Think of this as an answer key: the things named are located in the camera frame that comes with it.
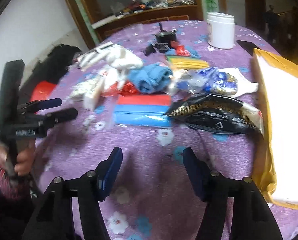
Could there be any white bag red lettering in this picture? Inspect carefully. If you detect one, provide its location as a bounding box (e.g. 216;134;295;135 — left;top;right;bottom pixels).
69;64;130;112

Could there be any red plastic bag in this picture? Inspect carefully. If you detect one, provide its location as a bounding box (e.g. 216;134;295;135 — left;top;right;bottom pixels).
101;82;140;98

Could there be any red and blue sponge pack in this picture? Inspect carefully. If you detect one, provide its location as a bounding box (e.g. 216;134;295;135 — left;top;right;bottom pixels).
113;94;172;127

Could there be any white towel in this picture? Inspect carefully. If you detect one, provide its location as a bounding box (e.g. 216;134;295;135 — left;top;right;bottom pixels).
106;44;143;70

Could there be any black snack bag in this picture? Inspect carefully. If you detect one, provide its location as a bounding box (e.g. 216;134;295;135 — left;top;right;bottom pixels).
165;93;264;135

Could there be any blue white patterned bag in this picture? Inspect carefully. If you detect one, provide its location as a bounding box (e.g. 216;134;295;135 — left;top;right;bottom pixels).
176;67;238;95

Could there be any person's left hand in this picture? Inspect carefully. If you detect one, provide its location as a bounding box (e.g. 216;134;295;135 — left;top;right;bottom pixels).
0;139;36;177

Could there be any red plastic stool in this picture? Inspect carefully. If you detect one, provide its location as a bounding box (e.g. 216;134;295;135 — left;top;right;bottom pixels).
30;81;57;101

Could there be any black backpack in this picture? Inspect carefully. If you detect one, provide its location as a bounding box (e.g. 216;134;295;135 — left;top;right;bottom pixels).
19;44;82;102

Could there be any yellow cardboard box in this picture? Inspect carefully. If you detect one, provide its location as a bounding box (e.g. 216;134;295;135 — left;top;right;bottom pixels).
252;49;298;210

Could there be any wooden sideboard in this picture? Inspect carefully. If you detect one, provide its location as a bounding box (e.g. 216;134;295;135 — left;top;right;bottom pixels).
65;0;203;48

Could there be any purple floral tablecloth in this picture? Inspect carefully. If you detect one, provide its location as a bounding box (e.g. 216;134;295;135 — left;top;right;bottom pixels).
32;19;298;240

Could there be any yellow green sponge pack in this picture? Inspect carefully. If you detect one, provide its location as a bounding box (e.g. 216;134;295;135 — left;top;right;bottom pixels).
166;55;209;70

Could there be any black cylindrical motor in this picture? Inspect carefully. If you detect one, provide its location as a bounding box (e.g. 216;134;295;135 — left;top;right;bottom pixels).
155;22;177;47

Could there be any small red wrapper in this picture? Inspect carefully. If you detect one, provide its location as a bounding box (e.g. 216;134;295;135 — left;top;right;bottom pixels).
175;45;191;57

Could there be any black smartphone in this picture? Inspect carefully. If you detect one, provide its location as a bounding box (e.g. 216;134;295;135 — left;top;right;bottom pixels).
236;40;259;56

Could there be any white plastic jar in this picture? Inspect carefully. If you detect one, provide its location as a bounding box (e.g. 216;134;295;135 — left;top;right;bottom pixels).
206;12;235;49

